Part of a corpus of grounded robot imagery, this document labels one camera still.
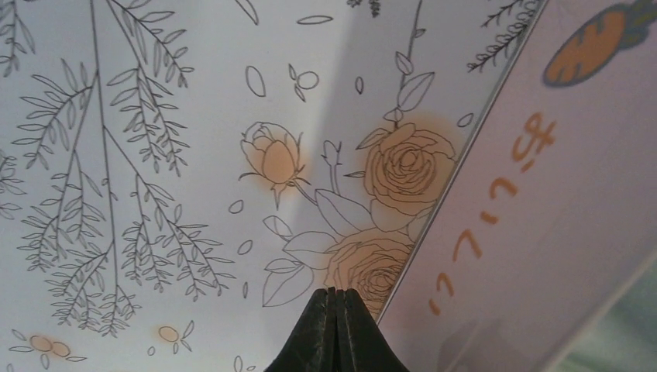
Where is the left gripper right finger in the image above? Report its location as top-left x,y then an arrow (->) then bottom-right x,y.
335,288 -> 408,372

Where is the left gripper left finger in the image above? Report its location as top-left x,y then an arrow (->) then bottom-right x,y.
265,288 -> 336,372

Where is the metal tin of chess pieces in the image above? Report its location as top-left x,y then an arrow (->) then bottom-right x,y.
380,1 -> 656,371

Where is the floral patterned table mat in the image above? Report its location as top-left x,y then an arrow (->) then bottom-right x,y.
1,1 -> 539,371

